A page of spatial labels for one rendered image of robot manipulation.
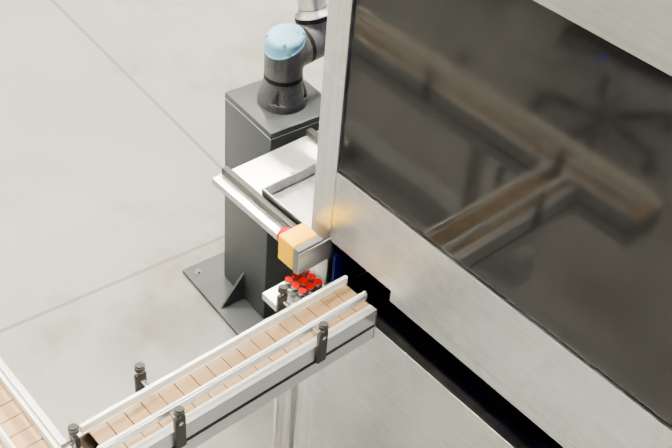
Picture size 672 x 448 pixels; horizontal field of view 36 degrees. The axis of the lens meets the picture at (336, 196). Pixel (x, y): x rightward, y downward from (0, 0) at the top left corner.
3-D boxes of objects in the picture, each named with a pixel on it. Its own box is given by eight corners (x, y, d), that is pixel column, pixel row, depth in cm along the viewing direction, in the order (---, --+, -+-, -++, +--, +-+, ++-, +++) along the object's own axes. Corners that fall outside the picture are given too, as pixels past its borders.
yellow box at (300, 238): (322, 262, 231) (324, 238, 227) (297, 276, 227) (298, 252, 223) (300, 244, 235) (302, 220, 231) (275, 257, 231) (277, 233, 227)
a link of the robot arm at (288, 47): (254, 70, 301) (255, 30, 293) (287, 54, 309) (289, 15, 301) (283, 88, 295) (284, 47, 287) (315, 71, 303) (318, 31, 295)
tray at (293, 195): (429, 230, 254) (431, 220, 252) (351, 275, 240) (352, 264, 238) (339, 161, 273) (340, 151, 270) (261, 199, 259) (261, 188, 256)
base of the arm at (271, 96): (247, 94, 309) (247, 66, 303) (288, 80, 316) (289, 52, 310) (275, 120, 300) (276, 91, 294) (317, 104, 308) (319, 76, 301)
